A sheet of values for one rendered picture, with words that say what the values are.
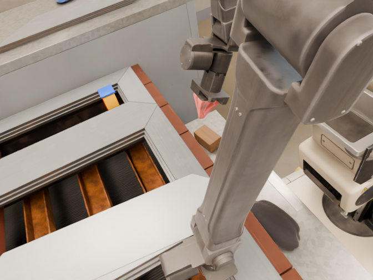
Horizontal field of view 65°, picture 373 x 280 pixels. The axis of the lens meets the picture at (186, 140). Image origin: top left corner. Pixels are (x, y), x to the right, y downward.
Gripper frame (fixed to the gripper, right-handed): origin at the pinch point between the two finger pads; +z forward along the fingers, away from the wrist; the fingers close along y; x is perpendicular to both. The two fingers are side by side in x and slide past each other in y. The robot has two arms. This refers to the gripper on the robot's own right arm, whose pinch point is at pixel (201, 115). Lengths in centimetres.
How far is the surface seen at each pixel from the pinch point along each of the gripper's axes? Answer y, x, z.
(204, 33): -210, 137, 48
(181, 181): 6.8, -5.4, 18.2
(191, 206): 16.0, -6.5, 18.6
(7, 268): 6, -52, 40
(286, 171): -23, 95, 65
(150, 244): 19.8, -19.1, 24.7
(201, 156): 0.1, 4.9, 16.1
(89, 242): 10.7, -32.3, 31.0
